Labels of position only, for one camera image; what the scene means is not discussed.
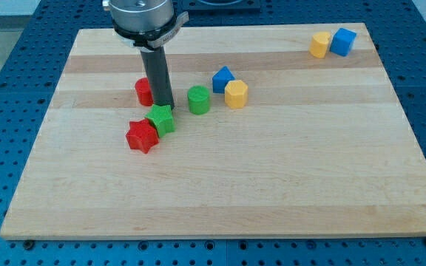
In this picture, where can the green star block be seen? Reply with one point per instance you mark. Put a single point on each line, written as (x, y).
(162, 119)

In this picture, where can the green cylinder block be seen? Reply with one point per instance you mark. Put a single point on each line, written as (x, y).
(198, 100)

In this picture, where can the wooden board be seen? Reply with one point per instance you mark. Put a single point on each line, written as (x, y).
(322, 149)

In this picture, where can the blue cube block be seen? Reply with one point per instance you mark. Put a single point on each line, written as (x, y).
(342, 42)

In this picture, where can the red star block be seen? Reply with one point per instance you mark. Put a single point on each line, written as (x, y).
(142, 135)

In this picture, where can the red cylinder block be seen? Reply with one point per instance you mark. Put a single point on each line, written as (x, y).
(143, 92)

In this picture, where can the yellow hexagon block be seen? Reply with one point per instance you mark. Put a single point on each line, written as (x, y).
(236, 94)

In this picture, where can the yellow heart block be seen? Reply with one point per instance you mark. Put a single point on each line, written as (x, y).
(319, 44)

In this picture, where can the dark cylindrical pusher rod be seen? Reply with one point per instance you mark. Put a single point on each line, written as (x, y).
(157, 72)

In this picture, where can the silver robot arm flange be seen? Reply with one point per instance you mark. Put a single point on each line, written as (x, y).
(145, 24)

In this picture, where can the blue triangle block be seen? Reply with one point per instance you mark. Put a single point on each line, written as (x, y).
(220, 80)

